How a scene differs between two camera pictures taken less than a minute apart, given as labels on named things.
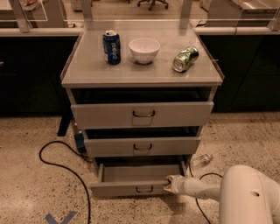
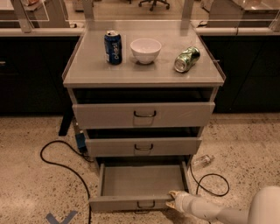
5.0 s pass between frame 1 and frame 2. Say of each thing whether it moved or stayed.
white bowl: stayed
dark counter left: stayed
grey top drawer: stayed
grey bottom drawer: moved
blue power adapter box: stayed
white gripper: moved
